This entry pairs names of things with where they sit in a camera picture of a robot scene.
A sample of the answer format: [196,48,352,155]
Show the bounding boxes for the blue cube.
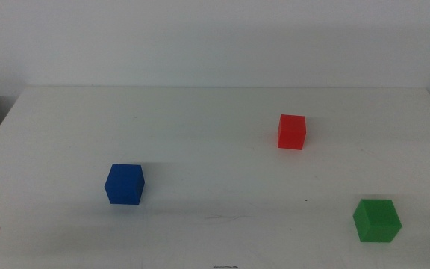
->
[104,163,146,205]

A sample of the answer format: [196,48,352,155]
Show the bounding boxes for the green cube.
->
[352,198,403,244]

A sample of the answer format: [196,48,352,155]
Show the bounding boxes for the red cube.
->
[277,114,307,151]

